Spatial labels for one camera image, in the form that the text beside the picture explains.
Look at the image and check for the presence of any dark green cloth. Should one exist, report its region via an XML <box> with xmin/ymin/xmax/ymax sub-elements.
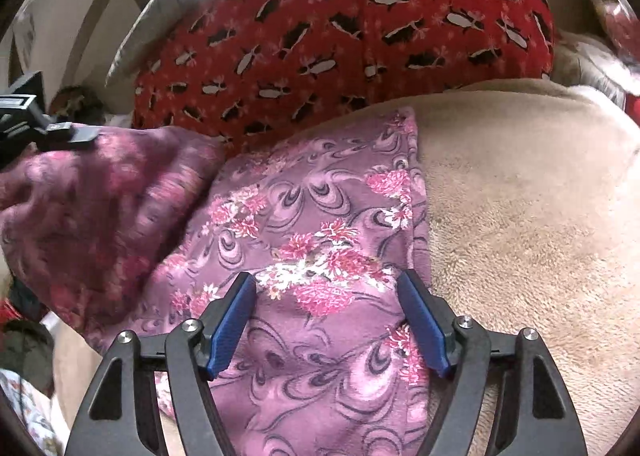
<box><xmin>0</xmin><ymin>318</ymin><xmax>56</xmax><ymax>397</ymax></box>

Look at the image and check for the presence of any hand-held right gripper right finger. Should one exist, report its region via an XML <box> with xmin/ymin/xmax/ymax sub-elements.
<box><xmin>397</xmin><ymin>268</ymin><xmax>588</xmax><ymax>456</ymax></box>

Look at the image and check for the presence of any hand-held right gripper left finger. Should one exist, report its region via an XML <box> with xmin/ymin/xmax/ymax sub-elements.
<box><xmin>64</xmin><ymin>272</ymin><xmax>258</xmax><ymax>456</ymax></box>

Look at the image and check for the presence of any purple floral garment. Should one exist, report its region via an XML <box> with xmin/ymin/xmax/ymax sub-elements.
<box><xmin>0</xmin><ymin>106</ymin><xmax>436</xmax><ymax>456</ymax></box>

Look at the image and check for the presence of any red white floral cloth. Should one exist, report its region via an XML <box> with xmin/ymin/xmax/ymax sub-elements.
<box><xmin>580</xmin><ymin>0</ymin><xmax>640</xmax><ymax>109</ymax></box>

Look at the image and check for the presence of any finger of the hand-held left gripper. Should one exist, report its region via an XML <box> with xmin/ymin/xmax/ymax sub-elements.
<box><xmin>47</xmin><ymin>121</ymin><xmax>101</xmax><ymax>145</ymax></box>

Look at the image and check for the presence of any grey pillow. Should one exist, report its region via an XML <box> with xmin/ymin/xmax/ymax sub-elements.
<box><xmin>106</xmin><ymin>0</ymin><xmax>213</xmax><ymax>104</ymax></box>

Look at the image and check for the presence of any beige fleece blanket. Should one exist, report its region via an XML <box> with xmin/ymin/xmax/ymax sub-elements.
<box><xmin>52</xmin><ymin>78</ymin><xmax>640</xmax><ymax>456</ymax></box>

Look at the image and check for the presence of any red penguin print blanket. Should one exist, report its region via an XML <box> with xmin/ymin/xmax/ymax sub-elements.
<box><xmin>132</xmin><ymin>0</ymin><xmax>557</xmax><ymax>149</ymax></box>

